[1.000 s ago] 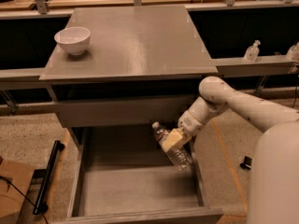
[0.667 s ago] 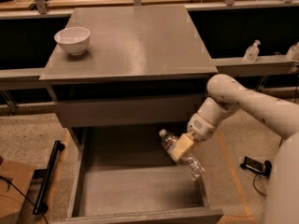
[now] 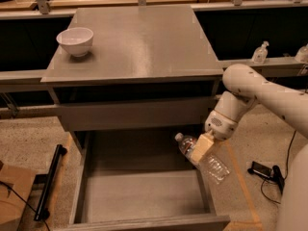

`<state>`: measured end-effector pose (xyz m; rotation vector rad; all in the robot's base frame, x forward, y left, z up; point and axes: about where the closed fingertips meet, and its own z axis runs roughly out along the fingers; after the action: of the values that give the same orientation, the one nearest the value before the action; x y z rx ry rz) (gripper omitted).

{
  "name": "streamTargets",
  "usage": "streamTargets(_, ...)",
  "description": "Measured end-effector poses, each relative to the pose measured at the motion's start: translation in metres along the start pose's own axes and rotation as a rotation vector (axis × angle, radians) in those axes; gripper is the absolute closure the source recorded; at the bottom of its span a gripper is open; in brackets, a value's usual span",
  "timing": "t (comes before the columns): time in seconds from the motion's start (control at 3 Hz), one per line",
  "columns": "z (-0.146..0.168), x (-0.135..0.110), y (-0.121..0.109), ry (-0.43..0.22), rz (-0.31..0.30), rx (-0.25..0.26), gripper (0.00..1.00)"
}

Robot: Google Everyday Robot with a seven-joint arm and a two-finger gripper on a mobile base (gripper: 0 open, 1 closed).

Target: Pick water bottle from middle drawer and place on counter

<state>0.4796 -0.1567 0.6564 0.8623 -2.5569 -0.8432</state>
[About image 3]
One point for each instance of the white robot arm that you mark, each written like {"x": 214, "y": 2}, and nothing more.
{"x": 245, "y": 87}

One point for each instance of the brown cardboard box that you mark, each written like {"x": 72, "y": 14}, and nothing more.
{"x": 14, "y": 180}

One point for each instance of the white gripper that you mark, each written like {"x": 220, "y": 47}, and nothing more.
{"x": 221, "y": 126}

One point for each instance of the clear plastic water bottle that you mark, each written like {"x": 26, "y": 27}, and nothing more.
{"x": 210, "y": 164}

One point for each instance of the grey drawer cabinet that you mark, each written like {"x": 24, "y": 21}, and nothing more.
{"x": 140, "y": 41}

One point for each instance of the grey top drawer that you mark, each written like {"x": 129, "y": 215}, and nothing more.
{"x": 137, "y": 114}

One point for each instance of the white ceramic bowl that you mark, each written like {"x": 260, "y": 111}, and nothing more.
{"x": 76, "y": 41}

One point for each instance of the black device on floor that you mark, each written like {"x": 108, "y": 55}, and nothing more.
{"x": 260, "y": 170}

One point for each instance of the open grey middle drawer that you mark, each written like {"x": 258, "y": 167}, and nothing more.
{"x": 137, "y": 180}

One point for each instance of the clear hand sanitizer bottle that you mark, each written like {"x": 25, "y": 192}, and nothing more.
{"x": 260, "y": 54}

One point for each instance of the grey metal rail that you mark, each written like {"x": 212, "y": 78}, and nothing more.
{"x": 37, "y": 80}

